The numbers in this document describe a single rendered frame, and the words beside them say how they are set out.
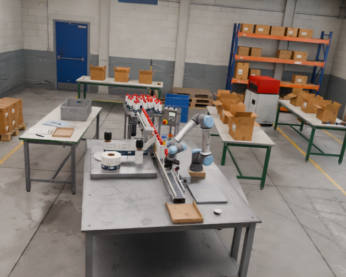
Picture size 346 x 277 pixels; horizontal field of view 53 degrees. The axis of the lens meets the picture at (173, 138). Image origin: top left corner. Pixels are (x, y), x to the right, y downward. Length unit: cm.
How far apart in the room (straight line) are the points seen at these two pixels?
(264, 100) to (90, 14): 586
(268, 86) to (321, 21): 379
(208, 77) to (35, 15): 564
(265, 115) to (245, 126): 398
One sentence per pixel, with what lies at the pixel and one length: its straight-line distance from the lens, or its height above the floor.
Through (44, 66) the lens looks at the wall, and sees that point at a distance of 1188.
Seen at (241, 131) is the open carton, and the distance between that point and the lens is 524.
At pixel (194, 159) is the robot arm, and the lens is 370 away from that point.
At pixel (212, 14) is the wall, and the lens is 1125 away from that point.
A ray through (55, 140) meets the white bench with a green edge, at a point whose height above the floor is 79.
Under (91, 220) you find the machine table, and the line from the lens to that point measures 290.
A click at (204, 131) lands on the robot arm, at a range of 349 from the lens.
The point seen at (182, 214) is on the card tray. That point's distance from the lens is 301.
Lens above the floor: 238
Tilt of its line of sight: 19 degrees down
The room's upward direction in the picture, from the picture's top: 5 degrees clockwise
